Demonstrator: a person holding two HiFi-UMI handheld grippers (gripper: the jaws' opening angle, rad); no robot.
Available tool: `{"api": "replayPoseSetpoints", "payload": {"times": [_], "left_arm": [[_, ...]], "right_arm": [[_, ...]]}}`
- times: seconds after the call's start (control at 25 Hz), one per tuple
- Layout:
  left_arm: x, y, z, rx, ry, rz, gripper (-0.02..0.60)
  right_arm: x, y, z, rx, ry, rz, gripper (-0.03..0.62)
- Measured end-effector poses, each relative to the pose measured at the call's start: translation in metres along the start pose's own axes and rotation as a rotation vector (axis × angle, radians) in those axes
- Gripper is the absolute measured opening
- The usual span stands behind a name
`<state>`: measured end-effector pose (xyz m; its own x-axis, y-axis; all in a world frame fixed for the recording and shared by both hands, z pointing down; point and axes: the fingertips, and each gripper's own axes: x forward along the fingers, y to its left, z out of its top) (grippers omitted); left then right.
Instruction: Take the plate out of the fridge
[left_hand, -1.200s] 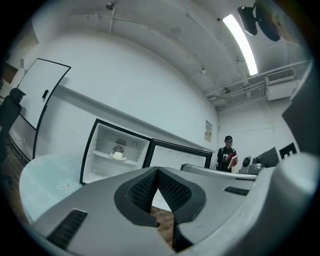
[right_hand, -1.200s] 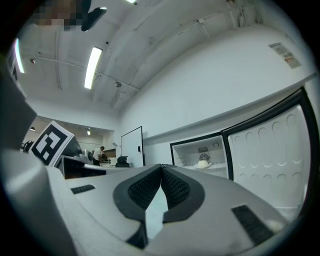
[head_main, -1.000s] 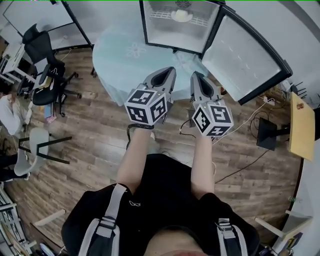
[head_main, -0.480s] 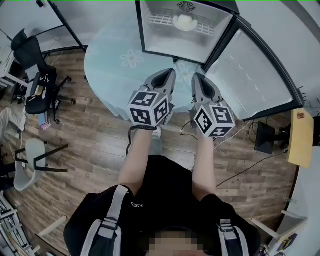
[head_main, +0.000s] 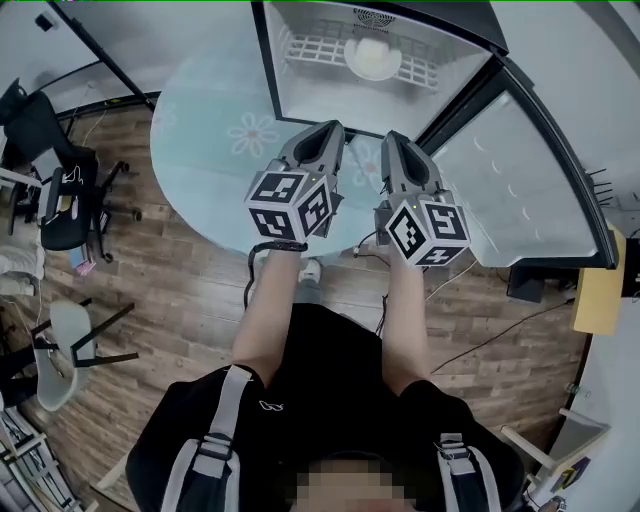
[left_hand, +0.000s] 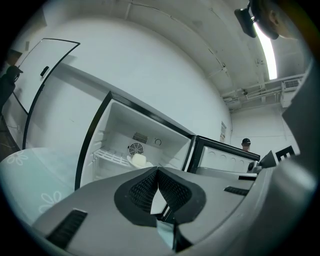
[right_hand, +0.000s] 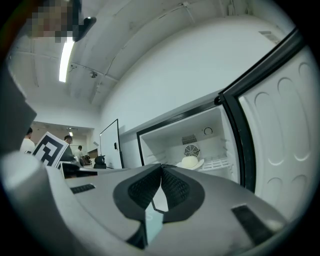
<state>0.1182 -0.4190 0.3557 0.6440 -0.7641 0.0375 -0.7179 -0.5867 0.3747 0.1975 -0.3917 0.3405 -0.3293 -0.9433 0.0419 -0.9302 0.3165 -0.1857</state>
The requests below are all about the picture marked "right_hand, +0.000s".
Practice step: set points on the black-framed whiteboard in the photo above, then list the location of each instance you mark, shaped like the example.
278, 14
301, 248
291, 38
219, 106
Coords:
110, 145

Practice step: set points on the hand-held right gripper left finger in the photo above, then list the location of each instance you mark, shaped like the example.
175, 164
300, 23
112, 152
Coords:
105, 200

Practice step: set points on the black whiteboard eraser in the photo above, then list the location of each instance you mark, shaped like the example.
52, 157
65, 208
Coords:
115, 146

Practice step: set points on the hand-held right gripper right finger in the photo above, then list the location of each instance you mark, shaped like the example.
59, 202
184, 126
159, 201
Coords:
212, 225

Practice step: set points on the rectangular ceiling light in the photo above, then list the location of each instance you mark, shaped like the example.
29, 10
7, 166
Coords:
66, 60

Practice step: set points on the fridge thermostat dial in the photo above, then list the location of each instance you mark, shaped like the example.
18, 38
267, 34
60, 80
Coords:
208, 131

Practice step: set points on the white bowl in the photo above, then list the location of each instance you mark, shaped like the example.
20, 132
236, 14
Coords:
190, 162

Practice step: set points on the round fridge fan grille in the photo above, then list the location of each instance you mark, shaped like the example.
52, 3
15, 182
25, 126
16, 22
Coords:
192, 150

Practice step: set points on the wall vent grille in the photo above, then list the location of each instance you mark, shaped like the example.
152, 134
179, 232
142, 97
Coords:
269, 36

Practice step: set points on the black head-mounted camera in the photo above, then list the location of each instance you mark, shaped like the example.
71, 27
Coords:
85, 27

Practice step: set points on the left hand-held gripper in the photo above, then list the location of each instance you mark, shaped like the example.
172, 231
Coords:
50, 150

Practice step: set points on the white fridge door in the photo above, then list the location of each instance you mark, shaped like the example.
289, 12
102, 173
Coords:
280, 130

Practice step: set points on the person's head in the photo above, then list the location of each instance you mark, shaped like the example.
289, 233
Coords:
50, 20

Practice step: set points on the white refrigerator with black frame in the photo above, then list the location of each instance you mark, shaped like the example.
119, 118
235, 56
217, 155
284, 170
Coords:
170, 140

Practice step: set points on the round ceiling sensor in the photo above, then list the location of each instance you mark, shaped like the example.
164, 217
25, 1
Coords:
93, 74

